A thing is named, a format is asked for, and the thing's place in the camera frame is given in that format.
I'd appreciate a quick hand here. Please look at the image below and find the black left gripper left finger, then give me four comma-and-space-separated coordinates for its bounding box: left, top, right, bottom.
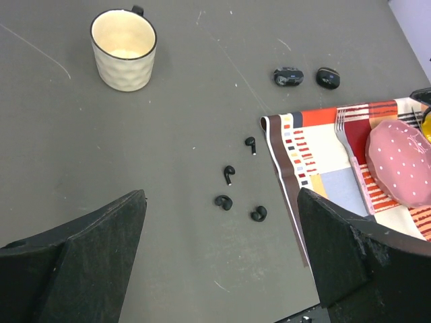
1, 190, 147, 322

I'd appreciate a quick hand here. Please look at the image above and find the black ear-hook earbud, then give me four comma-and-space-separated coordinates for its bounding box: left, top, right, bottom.
251, 205, 267, 222
214, 195, 233, 211

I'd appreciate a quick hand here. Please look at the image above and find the pink dotted plate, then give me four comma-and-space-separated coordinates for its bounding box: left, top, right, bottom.
366, 120, 430, 208

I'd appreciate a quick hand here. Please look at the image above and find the cream dimpled ceramic mug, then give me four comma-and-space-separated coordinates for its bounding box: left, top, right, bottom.
90, 5, 158, 92

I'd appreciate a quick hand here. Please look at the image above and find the black marbled earbud case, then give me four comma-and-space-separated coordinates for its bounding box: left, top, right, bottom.
273, 67, 304, 87

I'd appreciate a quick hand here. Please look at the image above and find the colourful patchwork placemat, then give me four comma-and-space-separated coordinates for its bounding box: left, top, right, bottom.
261, 98, 430, 263

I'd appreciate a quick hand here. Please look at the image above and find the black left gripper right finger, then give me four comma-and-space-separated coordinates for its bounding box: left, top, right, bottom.
297, 188, 430, 322

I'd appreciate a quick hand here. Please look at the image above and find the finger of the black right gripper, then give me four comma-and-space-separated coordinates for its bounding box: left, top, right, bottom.
409, 87, 431, 103

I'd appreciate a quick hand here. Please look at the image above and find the yellow mug black handle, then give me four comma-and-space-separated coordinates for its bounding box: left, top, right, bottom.
420, 106, 431, 143

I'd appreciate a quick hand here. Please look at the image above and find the black stem earbud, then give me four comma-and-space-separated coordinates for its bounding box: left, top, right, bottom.
224, 165, 236, 186
244, 137, 257, 155

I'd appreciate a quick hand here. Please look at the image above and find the glossy black gold-trim charging case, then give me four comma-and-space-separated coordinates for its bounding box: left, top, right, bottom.
316, 67, 341, 90

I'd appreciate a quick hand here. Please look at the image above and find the silver fork pink handle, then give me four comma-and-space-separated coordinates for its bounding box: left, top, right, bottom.
334, 108, 375, 215

